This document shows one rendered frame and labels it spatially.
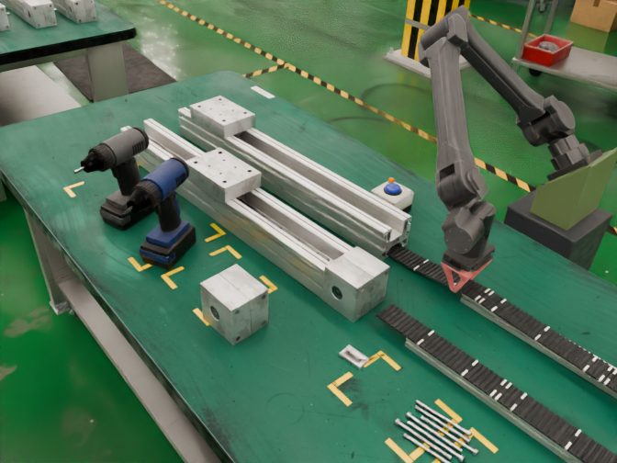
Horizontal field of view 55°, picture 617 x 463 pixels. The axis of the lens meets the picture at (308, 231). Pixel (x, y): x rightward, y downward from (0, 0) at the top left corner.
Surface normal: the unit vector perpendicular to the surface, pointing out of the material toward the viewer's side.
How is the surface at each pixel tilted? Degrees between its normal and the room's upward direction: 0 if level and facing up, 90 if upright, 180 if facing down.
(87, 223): 0
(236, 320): 90
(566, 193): 90
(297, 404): 0
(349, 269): 0
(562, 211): 90
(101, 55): 90
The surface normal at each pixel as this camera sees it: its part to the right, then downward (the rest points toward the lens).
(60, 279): 0.65, 0.48
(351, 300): -0.72, 0.40
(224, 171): 0.04, -0.80
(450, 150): -0.81, -0.24
